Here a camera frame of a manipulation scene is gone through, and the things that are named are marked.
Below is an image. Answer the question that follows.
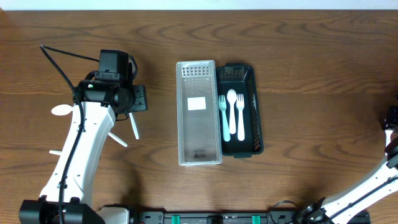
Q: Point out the pale green plastic fork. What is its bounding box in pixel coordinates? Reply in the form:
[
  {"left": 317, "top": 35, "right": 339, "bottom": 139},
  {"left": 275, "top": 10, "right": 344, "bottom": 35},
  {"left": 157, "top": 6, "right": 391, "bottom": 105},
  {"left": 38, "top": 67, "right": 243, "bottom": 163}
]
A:
[{"left": 218, "top": 95, "right": 231, "bottom": 142}]

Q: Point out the white plastic spoon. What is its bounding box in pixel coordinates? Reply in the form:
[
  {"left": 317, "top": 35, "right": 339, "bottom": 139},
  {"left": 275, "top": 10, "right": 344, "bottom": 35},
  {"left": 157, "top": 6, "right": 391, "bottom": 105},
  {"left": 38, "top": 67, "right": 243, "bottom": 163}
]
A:
[{"left": 227, "top": 89, "right": 237, "bottom": 134}]

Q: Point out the white plastic fork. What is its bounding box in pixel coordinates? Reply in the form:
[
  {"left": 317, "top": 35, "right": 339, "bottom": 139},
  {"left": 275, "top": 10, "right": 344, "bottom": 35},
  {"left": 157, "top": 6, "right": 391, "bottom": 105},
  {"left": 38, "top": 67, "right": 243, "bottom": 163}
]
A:
[{"left": 236, "top": 94, "right": 245, "bottom": 141}]

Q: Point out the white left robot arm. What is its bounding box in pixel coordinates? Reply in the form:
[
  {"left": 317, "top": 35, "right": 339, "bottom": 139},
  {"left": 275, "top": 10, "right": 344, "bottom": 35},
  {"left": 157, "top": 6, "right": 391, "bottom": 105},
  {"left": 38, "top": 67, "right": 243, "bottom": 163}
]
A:
[{"left": 19, "top": 80, "right": 147, "bottom": 223}]

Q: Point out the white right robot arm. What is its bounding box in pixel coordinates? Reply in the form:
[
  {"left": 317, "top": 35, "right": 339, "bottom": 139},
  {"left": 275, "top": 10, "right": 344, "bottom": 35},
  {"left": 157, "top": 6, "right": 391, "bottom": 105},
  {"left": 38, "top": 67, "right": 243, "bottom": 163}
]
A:
[{"left": 294, "top": 105, "right": 397, "bottom": 224}]

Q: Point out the white spoon under left arm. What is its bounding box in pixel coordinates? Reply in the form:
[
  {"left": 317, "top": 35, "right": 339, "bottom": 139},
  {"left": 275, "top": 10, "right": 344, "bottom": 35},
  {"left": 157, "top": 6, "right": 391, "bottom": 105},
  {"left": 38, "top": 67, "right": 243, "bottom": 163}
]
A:
[{"left": 51, "top": 104, "right": 73, "bottom": 116}]

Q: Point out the white utensil tip left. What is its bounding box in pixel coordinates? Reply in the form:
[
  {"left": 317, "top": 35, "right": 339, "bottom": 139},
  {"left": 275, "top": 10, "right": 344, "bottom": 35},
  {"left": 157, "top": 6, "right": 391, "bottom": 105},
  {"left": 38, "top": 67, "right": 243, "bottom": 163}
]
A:
[{"left": 49, "top": 150, "right": 62, "bottom": 156}]

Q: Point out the clear plastic basket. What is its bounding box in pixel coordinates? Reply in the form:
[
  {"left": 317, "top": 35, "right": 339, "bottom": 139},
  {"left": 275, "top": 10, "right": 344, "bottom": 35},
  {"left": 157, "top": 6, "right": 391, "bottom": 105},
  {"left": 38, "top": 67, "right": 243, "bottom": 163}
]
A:
[{"left": 176, "top": 60, "right": 222, "bottom": 166}]

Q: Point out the white utensil handle slanted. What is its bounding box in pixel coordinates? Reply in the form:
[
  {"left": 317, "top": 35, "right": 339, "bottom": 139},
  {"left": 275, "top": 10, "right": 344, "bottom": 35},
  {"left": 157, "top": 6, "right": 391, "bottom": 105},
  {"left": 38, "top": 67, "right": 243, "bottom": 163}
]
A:
[{"left": 108, "top": 132, "right": 128, "bottom": 147}]

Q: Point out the white utensil handle upright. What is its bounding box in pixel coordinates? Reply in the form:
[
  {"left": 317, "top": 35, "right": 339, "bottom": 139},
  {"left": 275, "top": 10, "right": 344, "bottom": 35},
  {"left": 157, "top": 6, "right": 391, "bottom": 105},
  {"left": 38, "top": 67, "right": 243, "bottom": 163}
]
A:
[{"left": 129, "top": 113, "right": 139, "bottom": 139}]

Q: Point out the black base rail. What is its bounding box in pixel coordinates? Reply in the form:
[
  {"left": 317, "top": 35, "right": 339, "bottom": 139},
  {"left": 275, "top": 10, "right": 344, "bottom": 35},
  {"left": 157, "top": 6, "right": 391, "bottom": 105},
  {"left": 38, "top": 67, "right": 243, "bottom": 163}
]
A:
[{"left": 130, "top": 208, "right": 371, "bottom": 224}]

